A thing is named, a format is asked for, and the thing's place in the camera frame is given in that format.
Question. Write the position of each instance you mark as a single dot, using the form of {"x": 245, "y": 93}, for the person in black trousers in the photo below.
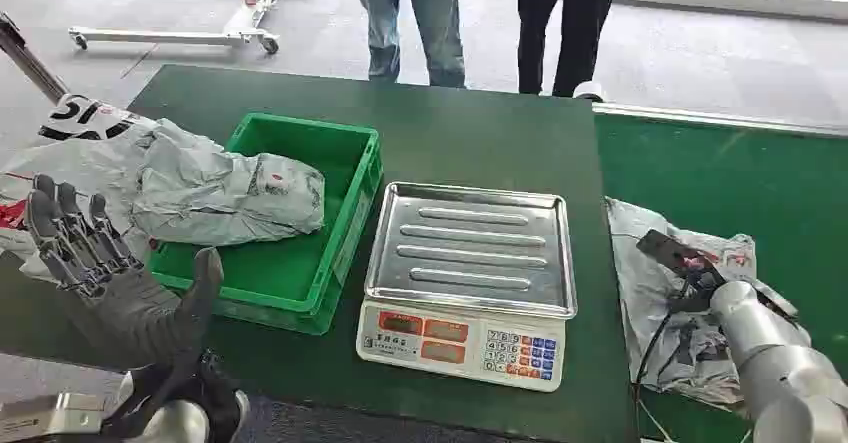
{"x": 576, "y": 22}

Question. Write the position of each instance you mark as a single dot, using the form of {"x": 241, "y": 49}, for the crumpled grey parcel bag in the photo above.
{"x": 212, "y": 195}

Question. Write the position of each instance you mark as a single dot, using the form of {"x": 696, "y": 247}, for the person in blue trousers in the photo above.
{"x": 424, "y": 22}

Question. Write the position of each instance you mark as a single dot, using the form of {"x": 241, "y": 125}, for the green plastic crate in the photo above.
{"x": 285, "y": 274}

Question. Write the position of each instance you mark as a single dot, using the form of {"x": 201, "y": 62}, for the white parcel bag black print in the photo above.
{"x": 86, "y": 155}

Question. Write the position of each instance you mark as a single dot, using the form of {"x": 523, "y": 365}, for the metal rod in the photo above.
{"x": 30, "y": 59}

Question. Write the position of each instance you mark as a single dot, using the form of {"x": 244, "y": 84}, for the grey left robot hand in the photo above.
{"x": 132, "y": 321}

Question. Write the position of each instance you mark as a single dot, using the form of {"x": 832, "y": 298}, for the grey parcel bag with labels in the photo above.
{"x": 662, "y": 347}

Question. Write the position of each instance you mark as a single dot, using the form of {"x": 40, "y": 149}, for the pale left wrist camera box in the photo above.
{"x": 46, "y": 417}

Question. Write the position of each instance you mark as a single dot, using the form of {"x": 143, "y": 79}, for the white wheeled frame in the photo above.
{"x": 245, "y": 19}

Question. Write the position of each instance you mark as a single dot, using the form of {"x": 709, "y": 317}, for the dark right robot hand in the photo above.
{"x": 679, "y": 256}

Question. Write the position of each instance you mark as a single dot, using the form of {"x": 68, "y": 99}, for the electronic scale with steel tray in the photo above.
{"x": 467, "y": 274}

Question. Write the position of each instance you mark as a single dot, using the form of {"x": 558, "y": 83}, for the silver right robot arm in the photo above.
{"x": 775, "y": 360}

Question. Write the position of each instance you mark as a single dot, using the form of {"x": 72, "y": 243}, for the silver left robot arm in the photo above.
{"x": 185, "y": 423}

